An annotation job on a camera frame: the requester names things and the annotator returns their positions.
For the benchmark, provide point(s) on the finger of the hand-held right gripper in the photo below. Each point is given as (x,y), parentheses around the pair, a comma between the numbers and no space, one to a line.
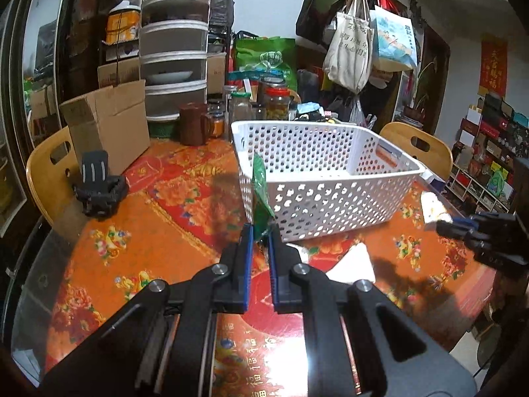
(452,230)
(465,222)

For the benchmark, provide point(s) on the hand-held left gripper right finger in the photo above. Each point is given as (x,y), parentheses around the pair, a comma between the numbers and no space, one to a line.
(272,264)

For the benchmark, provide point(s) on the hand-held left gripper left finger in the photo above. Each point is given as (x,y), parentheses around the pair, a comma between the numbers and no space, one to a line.
(247,256)

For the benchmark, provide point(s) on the white tissue packet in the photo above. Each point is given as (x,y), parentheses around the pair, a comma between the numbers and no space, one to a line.
(356,261)
(433,209)

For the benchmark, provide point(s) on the green snack packet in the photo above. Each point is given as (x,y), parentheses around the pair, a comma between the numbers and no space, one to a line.
(260,190)

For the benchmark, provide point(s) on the white perforated plastic basket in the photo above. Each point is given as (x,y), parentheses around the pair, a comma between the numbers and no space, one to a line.
(330,198)

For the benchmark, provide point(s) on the blue and white box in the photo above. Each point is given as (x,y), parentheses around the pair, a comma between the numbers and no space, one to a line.
(434,182)

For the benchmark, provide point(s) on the shelf of boxes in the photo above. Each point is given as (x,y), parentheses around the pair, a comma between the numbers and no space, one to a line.
(487,153)

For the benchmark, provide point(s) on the white flat tissue packet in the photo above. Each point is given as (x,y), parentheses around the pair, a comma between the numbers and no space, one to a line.
(356,261)

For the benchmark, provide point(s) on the floral red tablecloth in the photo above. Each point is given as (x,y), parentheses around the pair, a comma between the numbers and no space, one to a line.
(165,223)

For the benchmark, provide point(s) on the wooden chair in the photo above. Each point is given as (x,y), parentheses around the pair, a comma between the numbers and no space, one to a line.
(417,147)
(49,173)

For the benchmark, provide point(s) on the small orange jar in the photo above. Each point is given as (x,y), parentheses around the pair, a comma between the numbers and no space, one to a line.
(217,124)

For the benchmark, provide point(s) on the potted plant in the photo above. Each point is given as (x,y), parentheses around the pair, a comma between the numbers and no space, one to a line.
(421,91)

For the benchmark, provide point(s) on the brown plastic mug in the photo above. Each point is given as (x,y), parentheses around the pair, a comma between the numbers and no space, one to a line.
(192,124)

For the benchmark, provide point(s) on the glass jar with grey lid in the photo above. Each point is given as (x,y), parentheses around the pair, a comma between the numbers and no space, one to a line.
(241,111)

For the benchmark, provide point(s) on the glass jar with red lid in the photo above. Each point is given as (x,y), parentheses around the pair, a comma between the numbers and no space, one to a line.
(277,103)

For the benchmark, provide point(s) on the black folding clamp holder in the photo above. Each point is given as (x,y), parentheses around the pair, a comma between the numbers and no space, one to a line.
(99,186)

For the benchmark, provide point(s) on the large cardboard box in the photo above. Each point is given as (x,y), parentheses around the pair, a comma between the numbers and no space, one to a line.
(107,128)

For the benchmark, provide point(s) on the blue and white paper bag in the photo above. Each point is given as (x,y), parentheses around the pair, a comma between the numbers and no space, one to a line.
(392,41)

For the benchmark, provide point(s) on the green woven shopping bag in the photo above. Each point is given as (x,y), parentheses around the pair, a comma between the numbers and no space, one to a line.
(266,58)

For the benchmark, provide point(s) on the beige canvas tote bag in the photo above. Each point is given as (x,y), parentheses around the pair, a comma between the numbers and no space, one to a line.
(349,58)

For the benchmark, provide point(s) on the white tiered mesh food rack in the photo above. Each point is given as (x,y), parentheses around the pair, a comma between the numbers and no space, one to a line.
(173,49)

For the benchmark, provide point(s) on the flat cardboard box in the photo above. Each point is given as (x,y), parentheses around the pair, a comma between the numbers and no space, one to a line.
(120,72)

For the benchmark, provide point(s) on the black hanging bag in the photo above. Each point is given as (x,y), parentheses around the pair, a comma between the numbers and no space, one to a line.
(312,12)

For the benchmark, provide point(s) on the black plastic bag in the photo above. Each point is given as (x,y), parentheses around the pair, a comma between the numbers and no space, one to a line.
(221,4)

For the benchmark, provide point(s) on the orange carton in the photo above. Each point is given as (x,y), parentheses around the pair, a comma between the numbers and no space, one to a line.
(122,25)

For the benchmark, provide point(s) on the dark wooden cabinet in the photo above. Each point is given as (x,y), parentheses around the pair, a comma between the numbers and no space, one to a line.
(49,58)

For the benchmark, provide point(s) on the red wall poster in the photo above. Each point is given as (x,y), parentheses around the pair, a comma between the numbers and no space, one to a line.
(493,68)

